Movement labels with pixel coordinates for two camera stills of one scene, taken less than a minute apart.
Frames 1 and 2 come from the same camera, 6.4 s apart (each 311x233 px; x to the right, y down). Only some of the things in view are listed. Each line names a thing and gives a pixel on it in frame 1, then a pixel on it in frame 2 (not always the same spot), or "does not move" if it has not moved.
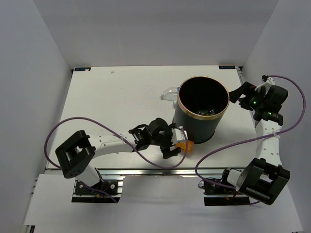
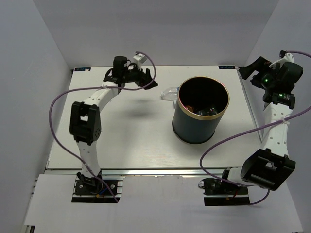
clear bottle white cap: [170, 94] does not move
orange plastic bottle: [182, 146] to [189, 108]
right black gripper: [246, 89] to [261, 64]
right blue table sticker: [227, 67] does not move
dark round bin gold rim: [202, 103] does not move
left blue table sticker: [82, 69] does not move
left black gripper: [168, 131] to [144, 79]
